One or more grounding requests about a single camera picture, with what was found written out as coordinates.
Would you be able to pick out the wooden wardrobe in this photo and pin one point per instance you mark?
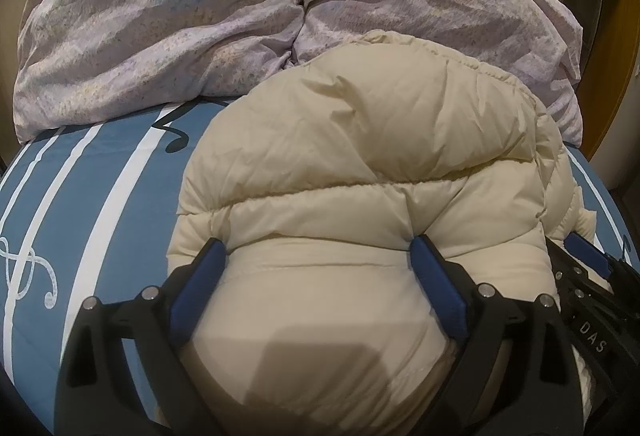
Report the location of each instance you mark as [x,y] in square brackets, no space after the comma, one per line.
[610,16]

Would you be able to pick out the beige puffer jacket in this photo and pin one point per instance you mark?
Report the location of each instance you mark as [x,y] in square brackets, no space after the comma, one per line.
[375,141]

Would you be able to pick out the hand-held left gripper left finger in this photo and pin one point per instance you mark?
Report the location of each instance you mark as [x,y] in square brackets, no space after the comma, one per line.
[200,276]

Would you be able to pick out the blue white striped bed sheet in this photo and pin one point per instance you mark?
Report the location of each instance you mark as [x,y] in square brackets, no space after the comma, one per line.
[100,216]

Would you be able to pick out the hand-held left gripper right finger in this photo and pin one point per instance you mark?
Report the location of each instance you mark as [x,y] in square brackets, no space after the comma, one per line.
[440,276]

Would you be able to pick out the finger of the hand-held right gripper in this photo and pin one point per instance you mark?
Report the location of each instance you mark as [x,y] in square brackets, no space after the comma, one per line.
[585,252]
[575,283]

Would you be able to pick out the lilac patterned duvet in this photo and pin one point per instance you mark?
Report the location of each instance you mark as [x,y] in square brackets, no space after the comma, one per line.
[150,16]

